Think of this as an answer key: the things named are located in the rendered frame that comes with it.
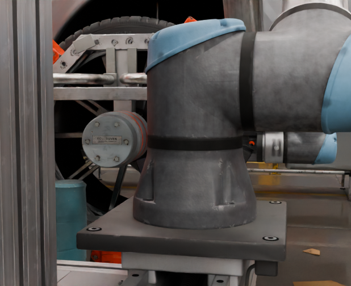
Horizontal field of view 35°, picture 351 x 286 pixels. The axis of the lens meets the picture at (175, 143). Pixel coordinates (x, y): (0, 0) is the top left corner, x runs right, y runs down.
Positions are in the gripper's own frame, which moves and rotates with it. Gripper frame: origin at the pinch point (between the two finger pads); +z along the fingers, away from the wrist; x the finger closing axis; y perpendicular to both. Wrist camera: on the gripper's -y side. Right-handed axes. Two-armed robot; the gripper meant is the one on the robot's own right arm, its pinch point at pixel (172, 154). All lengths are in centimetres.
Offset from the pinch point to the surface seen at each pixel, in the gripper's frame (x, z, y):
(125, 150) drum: -6.0, 12.5, 0.0
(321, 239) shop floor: -248, -58, -83
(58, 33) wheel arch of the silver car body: -43, 43, 32
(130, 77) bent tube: -2.5, 10.1, 17.2
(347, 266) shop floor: -191, -67, -83
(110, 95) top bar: -1.5, 14.8, 13.0
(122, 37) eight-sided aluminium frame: -20.5, 16.8, 28.0
